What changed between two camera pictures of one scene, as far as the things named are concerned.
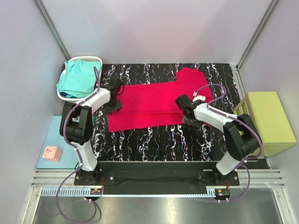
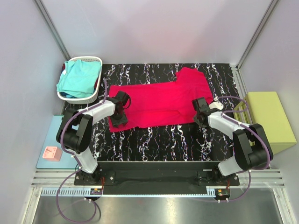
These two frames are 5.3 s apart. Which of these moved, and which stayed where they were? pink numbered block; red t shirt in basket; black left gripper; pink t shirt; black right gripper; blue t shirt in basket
Moved: black left gripper; black right gripper
Stayed: pink t shirt; blue t shirt in basket; red t shirt in basket; pink numbered block
